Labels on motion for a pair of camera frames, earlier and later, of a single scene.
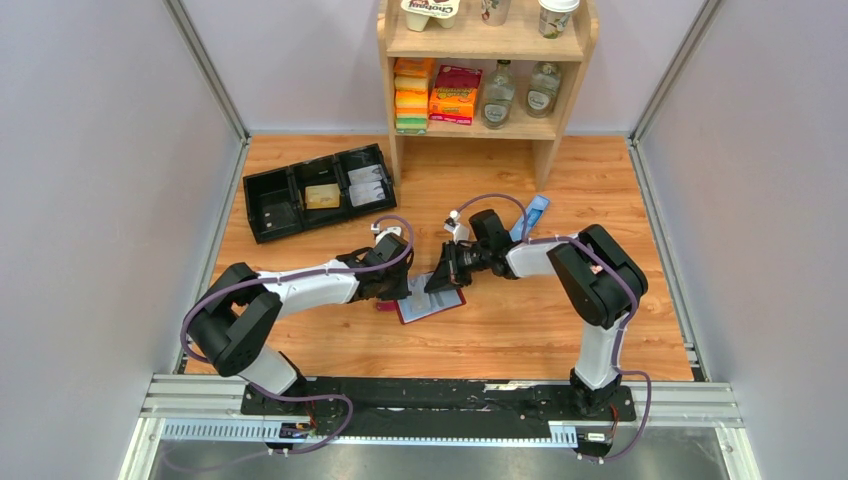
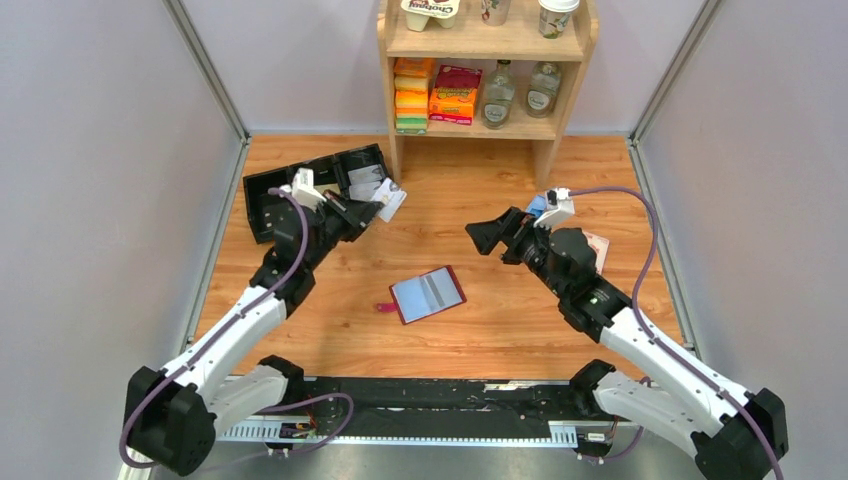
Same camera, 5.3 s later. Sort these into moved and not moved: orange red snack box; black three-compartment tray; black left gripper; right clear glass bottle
Moved: black left gripper
Not moved: right clear glass bottle; orange red snack box; black three-compartment tray
